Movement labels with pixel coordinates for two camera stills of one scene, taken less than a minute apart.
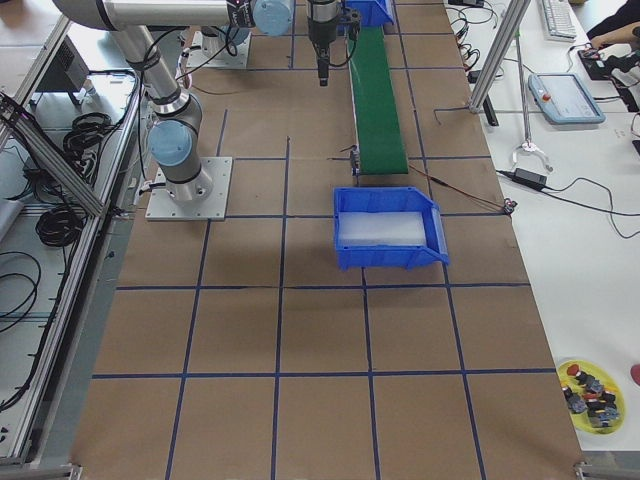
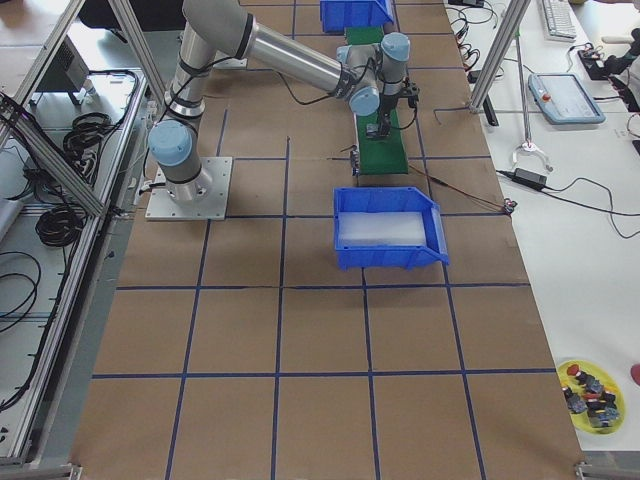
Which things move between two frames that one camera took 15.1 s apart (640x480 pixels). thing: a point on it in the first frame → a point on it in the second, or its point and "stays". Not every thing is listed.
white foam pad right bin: x=381 y=228 stays
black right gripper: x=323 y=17 → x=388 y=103
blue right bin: x=388 y=228 stays
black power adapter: x=530 y=178 stays
